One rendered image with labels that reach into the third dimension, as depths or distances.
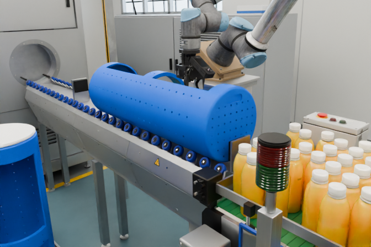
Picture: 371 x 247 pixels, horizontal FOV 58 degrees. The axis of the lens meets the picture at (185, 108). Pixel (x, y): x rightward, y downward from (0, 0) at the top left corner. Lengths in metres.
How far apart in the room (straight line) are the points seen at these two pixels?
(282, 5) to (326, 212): 0.85
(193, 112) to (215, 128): 0.09
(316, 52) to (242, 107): 2.83
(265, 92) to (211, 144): 1.80
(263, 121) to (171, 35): 1.31
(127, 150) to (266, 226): 1.01
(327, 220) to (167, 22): 2.93
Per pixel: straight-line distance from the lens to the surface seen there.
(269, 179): 0.66
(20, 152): 1.43
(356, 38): 3.86
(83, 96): 2.30
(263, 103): 2.92
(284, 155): 0.65
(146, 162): 1.50
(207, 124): 1.12
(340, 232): 0.91
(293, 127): 1.25
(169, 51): 3.57
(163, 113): 1.29
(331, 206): 0.88
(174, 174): 1.36
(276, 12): 1.46
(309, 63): 4.06
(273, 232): 0.74
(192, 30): 1.27
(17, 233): 1.89
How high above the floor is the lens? 1.50
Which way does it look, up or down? 16 degrees down
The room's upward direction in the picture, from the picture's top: 1 degrees counter-clockwise
